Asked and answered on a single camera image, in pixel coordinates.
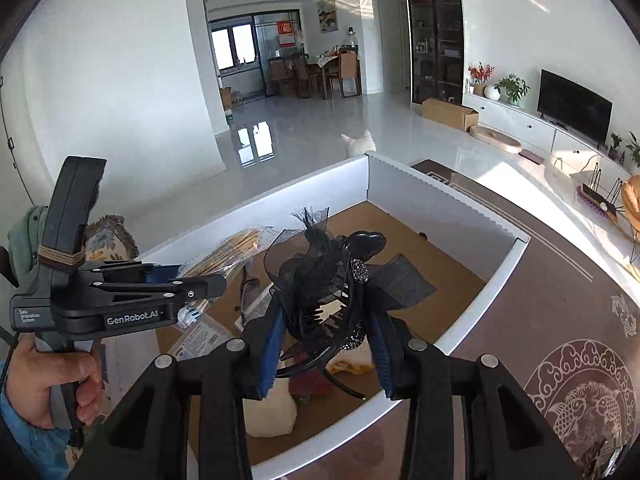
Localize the floral cushion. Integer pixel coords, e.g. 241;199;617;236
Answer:
82;215;140;262

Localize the green cloth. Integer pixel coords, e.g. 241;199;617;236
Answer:
7;205;51;272

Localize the red flower plant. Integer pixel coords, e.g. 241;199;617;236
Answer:
467;61;496;96

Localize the person's left forearm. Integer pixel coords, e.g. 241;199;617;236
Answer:
0;390;72;480

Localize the white cardboard box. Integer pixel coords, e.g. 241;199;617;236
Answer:
135;152;531;480

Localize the orange lounge chair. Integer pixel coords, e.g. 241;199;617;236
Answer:
619;175;640;242

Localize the brown cord wrap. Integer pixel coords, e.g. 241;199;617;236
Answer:
37;245;86;272

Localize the green leafy potted plant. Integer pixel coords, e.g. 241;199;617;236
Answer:
494;73;531;106

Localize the framed wall painting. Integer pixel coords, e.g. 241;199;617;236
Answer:
317;0;339;34

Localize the brown cardboard carton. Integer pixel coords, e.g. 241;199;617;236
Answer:
421;97;479;134

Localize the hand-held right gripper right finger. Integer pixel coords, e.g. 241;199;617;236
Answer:
367;310;583;480

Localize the person's left hand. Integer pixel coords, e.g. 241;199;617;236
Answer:
9;332;107;431

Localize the wooden dining table set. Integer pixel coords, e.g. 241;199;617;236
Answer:
267;49;363;101

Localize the black mesh bow hair clip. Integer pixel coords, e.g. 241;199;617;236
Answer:
264;205;437;402

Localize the dark glass display cabinet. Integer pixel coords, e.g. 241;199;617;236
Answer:
402;0;466;106

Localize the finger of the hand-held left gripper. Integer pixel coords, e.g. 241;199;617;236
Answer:
94;273;228;312
89;261;182;284

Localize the white cat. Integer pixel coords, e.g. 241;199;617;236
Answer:
341;129;377;159

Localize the black flat television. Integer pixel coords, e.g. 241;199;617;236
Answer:
537;69;614;146

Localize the cotton swab packet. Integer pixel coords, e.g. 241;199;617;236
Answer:
179;227;277;282

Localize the oval cat scratcher bed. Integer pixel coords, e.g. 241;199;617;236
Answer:
469;125;522;155

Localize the black wire-legged stand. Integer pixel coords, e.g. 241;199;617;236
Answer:
575;164;627;219

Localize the white television cabinet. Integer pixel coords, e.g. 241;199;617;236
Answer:
462;92;640;181

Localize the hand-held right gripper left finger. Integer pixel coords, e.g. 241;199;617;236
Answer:
67;301;287;480

